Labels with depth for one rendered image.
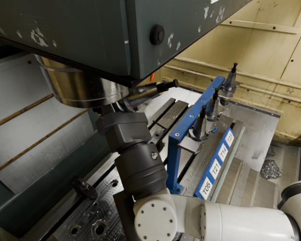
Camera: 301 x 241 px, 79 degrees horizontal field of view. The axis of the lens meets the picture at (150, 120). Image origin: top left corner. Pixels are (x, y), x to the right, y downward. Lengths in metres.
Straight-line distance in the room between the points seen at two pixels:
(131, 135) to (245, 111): 1.15
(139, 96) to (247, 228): 0.28
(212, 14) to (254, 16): 1.02
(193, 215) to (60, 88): 0.33
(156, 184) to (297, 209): 0.23
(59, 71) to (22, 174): 0.73
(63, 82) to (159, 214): 0.24
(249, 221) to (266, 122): 1.10
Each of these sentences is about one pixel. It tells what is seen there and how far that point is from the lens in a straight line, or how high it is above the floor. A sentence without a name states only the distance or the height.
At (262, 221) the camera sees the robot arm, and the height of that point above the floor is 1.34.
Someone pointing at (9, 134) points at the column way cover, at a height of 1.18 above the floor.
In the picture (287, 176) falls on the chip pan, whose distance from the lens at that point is 1.38.
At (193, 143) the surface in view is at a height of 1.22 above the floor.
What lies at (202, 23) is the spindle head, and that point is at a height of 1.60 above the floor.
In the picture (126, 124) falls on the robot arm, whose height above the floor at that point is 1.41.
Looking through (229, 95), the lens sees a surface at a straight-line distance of 0.82.
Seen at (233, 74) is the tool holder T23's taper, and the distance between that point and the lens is 0.83.
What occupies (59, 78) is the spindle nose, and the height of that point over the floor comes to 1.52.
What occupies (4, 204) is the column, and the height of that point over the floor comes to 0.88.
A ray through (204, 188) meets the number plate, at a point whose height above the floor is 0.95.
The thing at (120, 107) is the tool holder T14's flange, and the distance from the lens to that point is 0.37.
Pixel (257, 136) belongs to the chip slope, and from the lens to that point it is 1.36.
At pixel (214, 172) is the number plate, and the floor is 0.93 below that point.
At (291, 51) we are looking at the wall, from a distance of 1.27.
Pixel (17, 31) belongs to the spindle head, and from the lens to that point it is 0.20.
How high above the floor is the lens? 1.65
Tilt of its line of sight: 42 degrees down
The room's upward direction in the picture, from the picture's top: 2 degrees counter-clockwise
